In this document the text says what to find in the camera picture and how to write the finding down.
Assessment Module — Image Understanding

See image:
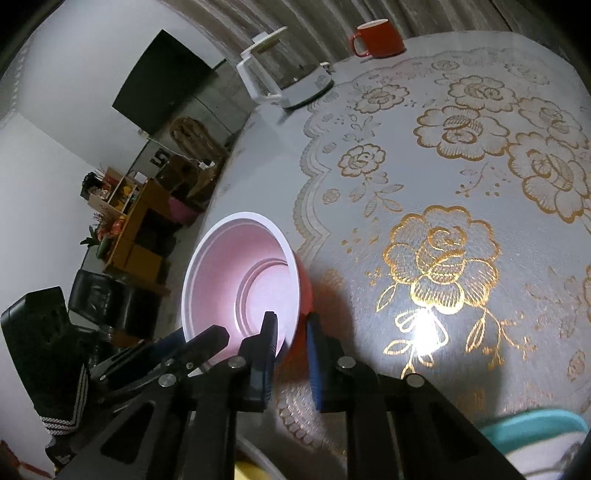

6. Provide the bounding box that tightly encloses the beige curtain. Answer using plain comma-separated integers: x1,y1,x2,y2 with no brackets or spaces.
164,0,510,64

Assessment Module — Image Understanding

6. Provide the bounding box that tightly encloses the wooden chair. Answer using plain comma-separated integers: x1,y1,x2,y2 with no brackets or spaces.
168,117,228,162

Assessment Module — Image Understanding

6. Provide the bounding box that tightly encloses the wooden sideboard cabinet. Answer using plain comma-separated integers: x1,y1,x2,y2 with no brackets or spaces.
81,156,204,296

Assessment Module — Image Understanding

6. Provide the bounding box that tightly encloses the stainless steel bowl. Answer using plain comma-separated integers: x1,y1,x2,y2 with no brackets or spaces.
236,435,287,480

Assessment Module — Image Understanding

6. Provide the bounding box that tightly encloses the white electric kettle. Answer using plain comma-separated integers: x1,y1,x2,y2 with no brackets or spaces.
236,26,334,110

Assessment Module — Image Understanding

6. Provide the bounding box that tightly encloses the large white patterned plate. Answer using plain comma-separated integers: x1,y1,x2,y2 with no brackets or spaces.
506,432,586,480

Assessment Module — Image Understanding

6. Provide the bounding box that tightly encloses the black wall television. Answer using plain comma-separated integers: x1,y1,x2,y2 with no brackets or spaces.
112,29,221,135

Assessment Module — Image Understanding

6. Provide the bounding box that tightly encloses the turquoise round plate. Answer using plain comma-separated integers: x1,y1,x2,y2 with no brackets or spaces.
479,409,589,454

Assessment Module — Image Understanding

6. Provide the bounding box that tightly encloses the black leather chair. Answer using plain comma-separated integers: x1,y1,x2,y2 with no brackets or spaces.
68,270,161,340

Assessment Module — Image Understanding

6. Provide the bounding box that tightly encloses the red mug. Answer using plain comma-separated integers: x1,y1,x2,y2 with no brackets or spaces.
351,19,406,58

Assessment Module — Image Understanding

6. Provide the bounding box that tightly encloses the yellow plastic bowl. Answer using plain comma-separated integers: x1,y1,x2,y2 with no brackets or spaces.
235,461,271,480

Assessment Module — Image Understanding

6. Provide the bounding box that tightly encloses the lace patterned tablecloth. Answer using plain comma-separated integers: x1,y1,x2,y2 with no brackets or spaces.
294,47,590,422

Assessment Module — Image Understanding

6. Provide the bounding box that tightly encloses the red plastic bowl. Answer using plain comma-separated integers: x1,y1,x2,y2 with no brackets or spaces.
180,212,312,362

